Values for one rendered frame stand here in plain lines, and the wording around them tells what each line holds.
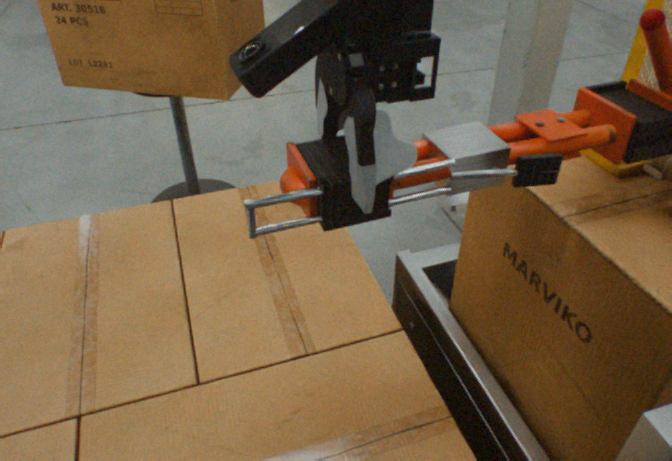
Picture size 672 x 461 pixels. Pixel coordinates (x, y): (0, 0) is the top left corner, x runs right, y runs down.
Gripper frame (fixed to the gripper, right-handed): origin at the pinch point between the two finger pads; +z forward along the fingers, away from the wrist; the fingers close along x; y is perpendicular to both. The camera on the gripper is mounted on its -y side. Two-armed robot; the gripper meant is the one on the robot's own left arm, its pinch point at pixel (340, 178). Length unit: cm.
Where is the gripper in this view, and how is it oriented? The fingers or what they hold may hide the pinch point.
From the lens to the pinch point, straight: 51.1
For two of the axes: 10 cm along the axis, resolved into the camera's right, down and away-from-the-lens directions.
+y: 9.4, -2.0, 2.8
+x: -3.5, -5.6, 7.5
